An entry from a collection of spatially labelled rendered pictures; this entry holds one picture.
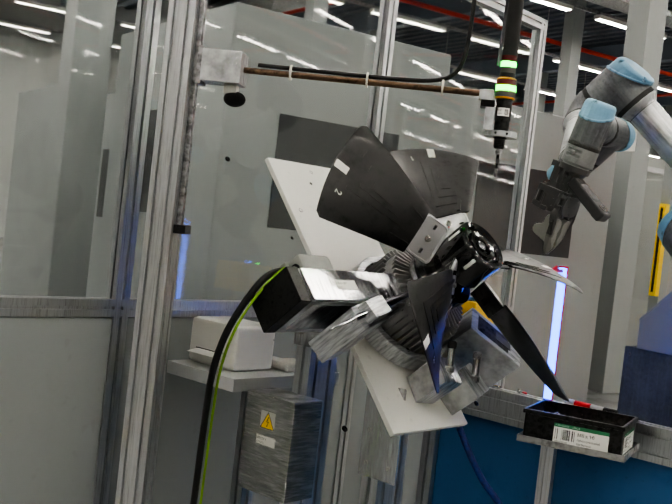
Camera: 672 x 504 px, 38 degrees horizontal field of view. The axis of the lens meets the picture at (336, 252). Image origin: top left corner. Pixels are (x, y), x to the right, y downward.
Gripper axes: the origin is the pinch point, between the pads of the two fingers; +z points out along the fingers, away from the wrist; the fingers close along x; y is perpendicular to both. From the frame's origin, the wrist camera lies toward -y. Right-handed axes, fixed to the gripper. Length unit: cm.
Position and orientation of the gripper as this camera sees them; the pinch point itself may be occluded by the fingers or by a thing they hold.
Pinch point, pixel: (550, 250)
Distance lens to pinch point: 228.4
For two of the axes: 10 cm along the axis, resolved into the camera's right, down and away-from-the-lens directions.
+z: -3.3, 9.2, 2.2
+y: -6.7, -3.9, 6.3
